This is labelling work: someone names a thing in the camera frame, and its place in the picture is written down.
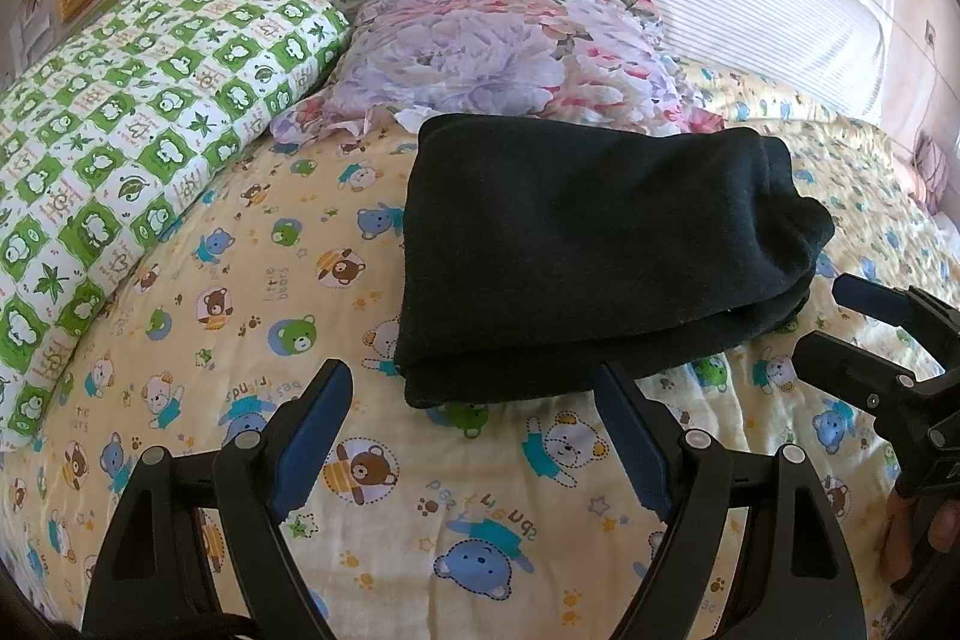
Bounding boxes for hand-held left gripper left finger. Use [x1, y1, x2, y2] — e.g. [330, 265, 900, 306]
[81, 357, 355, 640]

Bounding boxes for black pants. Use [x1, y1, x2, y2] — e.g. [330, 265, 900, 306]
[395, 113, 837, 410]

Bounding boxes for person's right hand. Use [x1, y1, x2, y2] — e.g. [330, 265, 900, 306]
[879, 490, 960, 585]

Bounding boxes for green checkered bear pillow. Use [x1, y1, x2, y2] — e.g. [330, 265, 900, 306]
[0, 0, 353, 450]

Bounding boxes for floral ruffled pillow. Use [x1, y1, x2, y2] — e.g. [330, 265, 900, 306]
[270, 0, 728, 145]

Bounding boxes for pink striped cloth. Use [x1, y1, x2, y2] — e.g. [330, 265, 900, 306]
[911, 134, 953, 214]

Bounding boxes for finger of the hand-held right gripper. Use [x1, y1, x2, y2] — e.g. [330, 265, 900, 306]
[832, 272, 960, 378]
[793, 331, 917, 420]

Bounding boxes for yellow bear print bedsheet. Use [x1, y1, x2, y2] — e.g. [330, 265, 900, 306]
[0, 59, 960, 640]

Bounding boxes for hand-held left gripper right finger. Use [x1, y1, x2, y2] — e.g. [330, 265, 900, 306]
[595, 359, 871, 640]

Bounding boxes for white wall papers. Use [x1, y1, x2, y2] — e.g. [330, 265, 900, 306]
[19, 0, 59, 58]

